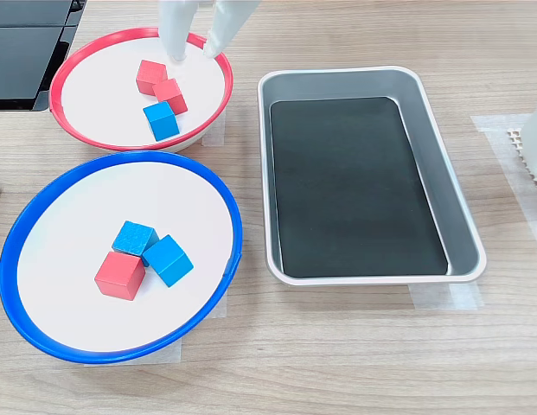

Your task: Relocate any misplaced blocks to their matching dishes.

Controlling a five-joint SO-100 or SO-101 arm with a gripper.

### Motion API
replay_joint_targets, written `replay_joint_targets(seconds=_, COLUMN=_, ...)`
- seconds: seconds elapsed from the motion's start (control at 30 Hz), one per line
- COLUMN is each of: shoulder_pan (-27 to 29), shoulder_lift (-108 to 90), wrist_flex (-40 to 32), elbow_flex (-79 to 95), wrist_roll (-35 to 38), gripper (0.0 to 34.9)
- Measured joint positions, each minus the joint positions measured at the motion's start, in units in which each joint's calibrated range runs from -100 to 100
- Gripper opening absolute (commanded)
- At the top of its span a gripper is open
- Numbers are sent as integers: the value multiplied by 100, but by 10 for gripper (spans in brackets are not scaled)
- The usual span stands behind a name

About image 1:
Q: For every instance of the red cube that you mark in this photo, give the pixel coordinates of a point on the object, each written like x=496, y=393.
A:
x=119, y=274
x=149, y=73
x=170, y=93

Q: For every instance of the red-rimmed white plate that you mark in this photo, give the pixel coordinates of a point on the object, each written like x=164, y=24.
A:
x=99, y=108

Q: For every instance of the black flat device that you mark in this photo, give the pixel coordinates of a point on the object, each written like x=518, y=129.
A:
x=17, y=56

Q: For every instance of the black tray mat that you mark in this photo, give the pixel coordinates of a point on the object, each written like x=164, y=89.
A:
x=337, y=194

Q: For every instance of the blue cube with rough top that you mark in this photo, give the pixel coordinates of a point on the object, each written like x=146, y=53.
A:
x=132, y=238

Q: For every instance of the blue-rimmed white plate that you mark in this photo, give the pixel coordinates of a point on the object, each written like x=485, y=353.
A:
x=78, y=311

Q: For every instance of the steel tray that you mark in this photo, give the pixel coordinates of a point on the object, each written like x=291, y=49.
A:
x=460, y=242

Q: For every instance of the pale perforated base plate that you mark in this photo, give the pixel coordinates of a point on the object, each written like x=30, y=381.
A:
x=514, y=137

